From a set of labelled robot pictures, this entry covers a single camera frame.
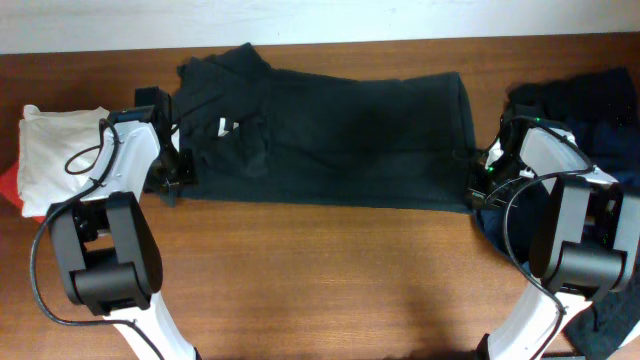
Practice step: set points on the red folded shirt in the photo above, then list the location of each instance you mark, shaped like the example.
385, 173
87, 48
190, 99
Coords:
9, 188

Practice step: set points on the black garment in pile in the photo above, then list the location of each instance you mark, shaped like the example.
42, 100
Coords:
607, 96

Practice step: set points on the dark green Nike t-shirt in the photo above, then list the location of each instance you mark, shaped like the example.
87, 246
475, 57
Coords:
260, 134

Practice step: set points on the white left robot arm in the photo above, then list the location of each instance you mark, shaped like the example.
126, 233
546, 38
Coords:
108, 259

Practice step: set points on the navy blue garment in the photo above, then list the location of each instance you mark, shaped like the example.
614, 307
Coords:
613, 150

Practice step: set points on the white folded shirt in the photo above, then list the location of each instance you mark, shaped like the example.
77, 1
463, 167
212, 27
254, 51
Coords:
50, 162

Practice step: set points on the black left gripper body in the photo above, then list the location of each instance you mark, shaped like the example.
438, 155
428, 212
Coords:
176, 167

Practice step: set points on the dark grey garment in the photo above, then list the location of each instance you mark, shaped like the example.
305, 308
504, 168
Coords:
599, 331

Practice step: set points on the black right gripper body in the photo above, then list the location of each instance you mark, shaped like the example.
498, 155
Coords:
483, 180

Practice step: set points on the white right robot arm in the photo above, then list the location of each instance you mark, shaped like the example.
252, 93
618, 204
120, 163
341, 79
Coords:
587, 241

